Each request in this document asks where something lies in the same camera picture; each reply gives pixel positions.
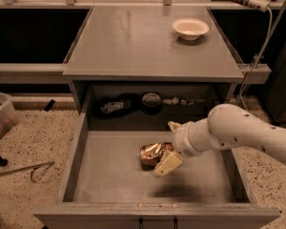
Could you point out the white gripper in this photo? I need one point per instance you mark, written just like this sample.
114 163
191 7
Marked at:
181 141

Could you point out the crushed orange can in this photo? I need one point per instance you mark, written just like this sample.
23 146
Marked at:
151 154

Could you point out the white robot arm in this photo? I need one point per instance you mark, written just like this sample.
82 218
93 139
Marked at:
226 127

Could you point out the black bag behind drawer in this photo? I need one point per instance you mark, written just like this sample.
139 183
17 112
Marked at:
124 104

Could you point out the grey open drawer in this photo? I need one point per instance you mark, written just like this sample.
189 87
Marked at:
105 185

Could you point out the grey counter cabinet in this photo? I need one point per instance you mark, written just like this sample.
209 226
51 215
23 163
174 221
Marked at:
138 43

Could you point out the round black tape roll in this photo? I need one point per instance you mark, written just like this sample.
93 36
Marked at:
151 103

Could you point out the white bowl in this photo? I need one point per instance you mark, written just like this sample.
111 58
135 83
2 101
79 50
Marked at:
190 29

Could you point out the small black block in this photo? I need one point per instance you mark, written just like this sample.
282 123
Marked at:
49 105

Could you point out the metal rod on floor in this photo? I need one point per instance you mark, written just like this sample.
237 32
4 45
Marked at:
36 166

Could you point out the clear plastic bin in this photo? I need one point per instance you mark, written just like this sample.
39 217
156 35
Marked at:
8 115

